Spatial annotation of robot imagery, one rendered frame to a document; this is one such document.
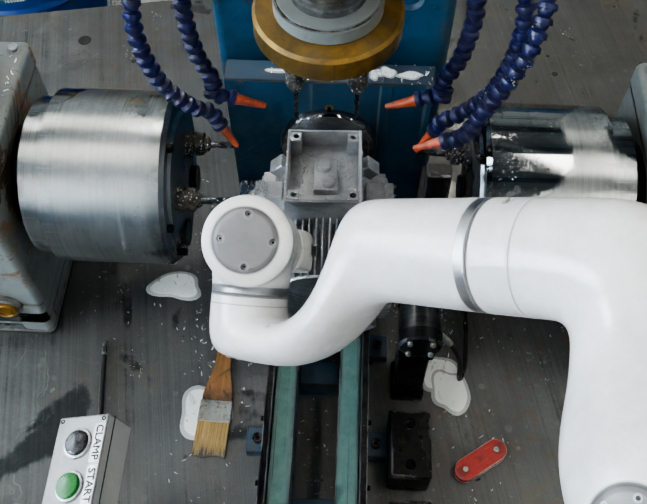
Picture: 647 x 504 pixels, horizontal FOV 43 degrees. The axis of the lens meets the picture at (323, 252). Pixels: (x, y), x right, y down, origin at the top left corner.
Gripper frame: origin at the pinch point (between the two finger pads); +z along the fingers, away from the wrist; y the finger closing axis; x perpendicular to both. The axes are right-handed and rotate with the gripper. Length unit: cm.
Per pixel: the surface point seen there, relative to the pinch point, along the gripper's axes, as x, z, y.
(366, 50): 22.5, -13.8, 10.5
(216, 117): 17.0, 0.2, -8.4
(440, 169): 9.7, -11.5, 19.5
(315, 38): 23.5, -14.4, 4.7
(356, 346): -13.1, 13.7, 11.2
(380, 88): 23.7, 9.8, 13.1
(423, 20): 35.0, 14.3, 19.1
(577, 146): 15.1, 1.7, 38.6
